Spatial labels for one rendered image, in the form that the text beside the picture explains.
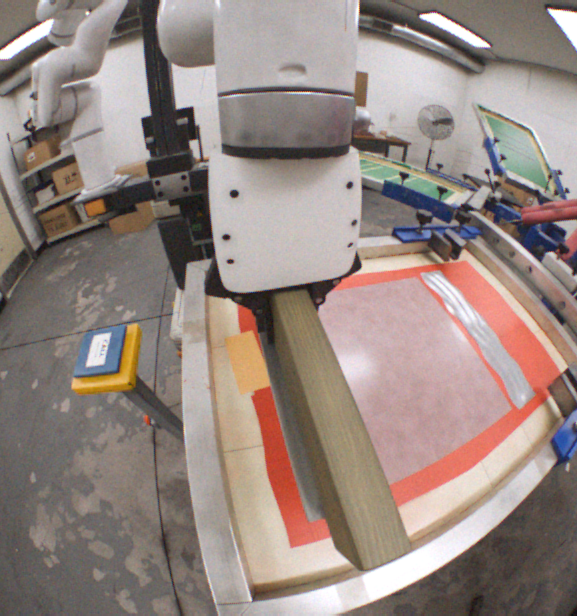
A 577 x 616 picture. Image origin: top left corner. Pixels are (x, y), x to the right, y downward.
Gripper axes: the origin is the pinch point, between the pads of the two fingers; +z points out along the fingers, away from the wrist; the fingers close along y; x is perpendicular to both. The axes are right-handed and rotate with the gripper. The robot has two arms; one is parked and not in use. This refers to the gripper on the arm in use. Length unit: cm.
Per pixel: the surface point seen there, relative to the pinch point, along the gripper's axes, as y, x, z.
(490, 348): -37.9, 5.7, 13.9
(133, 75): 115, -381, -90
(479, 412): -26.7, 14.7, 14.2
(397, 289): -26.7, -13.8, 14.5
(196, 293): 11.5, -18.3, 11.1
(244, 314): 3.8, -14.6, 14.6
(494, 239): -69, -21, 9
